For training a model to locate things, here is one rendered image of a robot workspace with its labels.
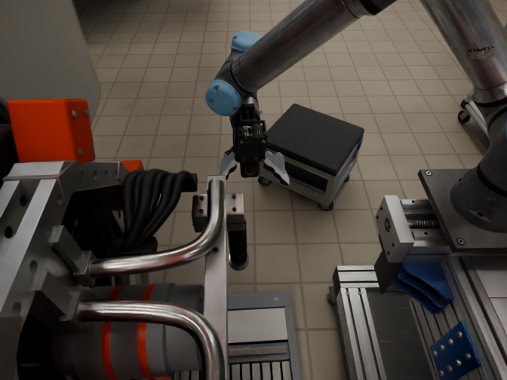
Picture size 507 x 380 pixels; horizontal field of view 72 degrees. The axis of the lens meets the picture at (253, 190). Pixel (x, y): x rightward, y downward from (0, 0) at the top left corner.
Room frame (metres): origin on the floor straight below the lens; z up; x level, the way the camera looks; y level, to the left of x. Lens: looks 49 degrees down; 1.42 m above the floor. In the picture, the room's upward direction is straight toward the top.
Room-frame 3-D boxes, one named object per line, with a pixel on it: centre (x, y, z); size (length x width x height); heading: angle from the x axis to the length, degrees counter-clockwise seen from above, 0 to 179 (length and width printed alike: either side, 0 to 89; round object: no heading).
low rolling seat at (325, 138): (1.30, -0.29, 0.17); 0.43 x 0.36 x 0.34; 57
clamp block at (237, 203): (0.38, 0.06, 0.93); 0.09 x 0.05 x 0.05; 93
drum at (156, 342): (0.20, 0.18, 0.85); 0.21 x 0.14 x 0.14; 93
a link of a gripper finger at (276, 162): (0.54, -0.05, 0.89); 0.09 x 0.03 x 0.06; 42
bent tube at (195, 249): (0.30, 0.14, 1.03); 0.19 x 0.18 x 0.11; 93
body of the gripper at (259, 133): (0.62, 0.01, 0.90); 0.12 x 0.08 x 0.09; 6
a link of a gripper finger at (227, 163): (0.52, 0.06, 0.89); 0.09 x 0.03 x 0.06; 150
